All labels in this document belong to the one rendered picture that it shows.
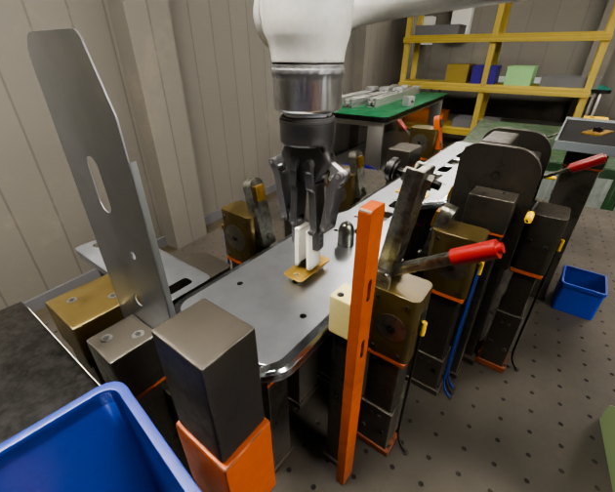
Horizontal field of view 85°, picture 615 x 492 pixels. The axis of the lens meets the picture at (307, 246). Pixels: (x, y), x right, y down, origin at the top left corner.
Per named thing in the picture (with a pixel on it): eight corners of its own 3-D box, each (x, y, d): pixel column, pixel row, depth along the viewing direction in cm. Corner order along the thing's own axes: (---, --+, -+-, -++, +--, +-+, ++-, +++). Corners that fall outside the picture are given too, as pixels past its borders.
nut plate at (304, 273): (312, 253, 61) (312, 247, 60) (330, 260, 59) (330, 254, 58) (282, 274, 55) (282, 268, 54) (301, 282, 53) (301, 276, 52)
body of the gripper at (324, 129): (349, 112, 45) (346, 179, 49) (300, 106, 49) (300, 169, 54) (317, 119, 40) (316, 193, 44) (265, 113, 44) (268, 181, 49)
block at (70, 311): (164, 426, 65) (108, 271, 47) (189, 451, 61) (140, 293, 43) (123, 460, 59) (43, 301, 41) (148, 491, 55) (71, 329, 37)
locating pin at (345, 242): (342, 245, 69) (344, 216, 65) (355, 250, 67) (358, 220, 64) (334, 251, 67) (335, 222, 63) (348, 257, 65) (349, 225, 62)
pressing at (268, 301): (448, 142, 145) (449, 138, 145) (506, 149, 134) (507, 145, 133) (160, 314, 50) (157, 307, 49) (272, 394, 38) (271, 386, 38)
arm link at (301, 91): (301, 62, 47) (301, 107, 50) (255, 63, 41) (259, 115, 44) (357, 63, 42) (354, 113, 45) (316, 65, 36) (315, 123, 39)
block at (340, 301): (333, 440, 62) (344, 281, 44) (349, 452, 61) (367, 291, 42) (322, 456, 60) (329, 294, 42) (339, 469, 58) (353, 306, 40)
